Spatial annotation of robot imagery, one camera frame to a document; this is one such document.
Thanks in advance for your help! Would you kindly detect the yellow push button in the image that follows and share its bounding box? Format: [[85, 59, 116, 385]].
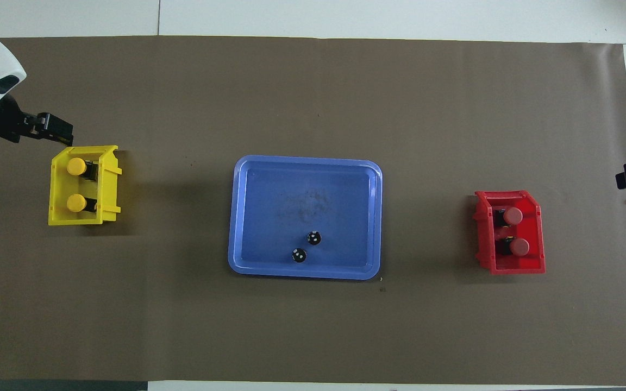
[[66, 157, 99, 181], [66, 193, 98, 213]]

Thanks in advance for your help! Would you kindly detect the yellow plastic bin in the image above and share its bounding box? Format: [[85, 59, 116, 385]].
[[48, 144, 123, 226]]

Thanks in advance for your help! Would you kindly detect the blue plastic tray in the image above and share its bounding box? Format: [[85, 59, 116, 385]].
[[227, 155, 384, 281]]

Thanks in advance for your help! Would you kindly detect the red push button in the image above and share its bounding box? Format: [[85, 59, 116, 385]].
[[498, 237, 530, 257], [495, 206, 524, 228]]

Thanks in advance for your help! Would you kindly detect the red plastic bin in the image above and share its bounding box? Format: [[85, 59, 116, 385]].
[[473, 190, 547, 276]]

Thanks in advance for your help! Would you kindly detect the brown paper table mat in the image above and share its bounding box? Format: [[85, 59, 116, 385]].
[[0, 35, 626, 387]]

